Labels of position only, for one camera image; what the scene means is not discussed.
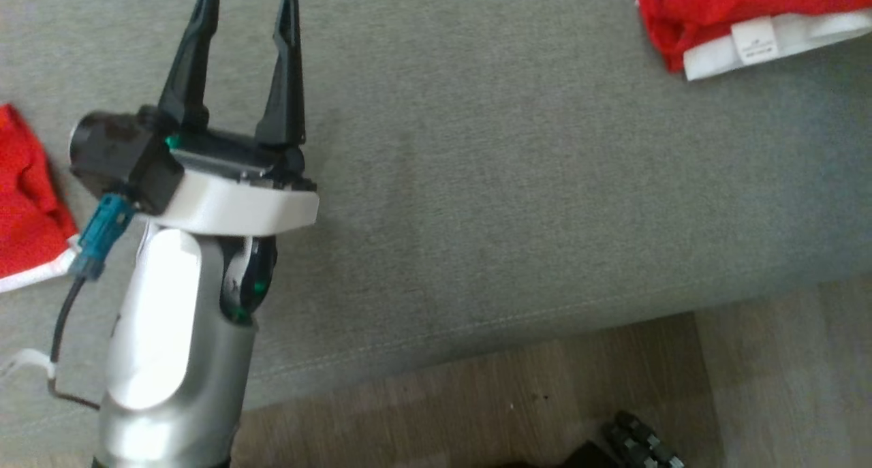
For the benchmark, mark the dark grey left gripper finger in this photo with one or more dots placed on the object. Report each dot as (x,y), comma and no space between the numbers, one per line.
(285,93)
(191,66)

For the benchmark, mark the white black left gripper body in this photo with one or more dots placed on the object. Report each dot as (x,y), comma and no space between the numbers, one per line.
(231,206)

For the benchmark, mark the red garment with white hem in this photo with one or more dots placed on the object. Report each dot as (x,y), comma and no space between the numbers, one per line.
(27,209)

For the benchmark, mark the red t-shirt with white label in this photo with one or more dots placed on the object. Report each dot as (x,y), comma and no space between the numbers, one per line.
(702,5)

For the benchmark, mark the grey sofa seat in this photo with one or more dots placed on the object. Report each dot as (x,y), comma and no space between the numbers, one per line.
(511,182)

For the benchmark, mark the black ribbed robot part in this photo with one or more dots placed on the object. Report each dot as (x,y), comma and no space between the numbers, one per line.
(640,441)

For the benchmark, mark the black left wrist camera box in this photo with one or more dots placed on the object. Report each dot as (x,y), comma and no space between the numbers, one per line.
(116,154)

